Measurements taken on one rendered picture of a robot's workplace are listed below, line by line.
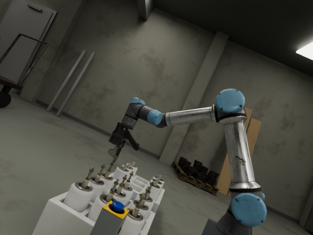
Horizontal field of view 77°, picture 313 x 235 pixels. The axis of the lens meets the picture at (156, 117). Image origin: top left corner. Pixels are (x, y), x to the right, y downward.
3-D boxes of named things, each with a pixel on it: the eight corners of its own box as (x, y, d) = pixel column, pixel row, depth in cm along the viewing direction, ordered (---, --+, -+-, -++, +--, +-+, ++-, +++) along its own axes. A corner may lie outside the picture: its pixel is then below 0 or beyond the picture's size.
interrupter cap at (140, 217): (122, 208, 77) (123, 206, 78) (138, 211, 81) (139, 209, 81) (129, 220, 71) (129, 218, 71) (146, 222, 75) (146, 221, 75)
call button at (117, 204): (123, 210, 62) (126, 205, 62) (119, 215, 58) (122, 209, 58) (112, 204, 63) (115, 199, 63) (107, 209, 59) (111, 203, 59)
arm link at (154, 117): (166, 115, 106) (150, 108, 111) (159, 110, 96) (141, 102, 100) (160, 128, 105) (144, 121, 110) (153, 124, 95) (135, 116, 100)
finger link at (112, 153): (104, 159, 103) (112, 143, 104) (114, 163, 104) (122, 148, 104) (103, 160, 100) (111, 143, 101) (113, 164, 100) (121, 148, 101)
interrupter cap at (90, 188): (70, 184, 78) (71, 182, 78) (82, 181, 85) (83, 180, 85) (85, 193, 76) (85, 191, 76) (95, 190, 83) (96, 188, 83)
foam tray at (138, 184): (155, 210, 157) (165, 189, 158) (146, 232, 118) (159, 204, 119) (114, 188, 164) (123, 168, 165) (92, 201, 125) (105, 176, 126)
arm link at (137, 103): (143, 100, 101) (130, 94, 104) (133, 119, 100) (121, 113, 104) (149, 104, 108) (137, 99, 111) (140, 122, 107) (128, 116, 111)
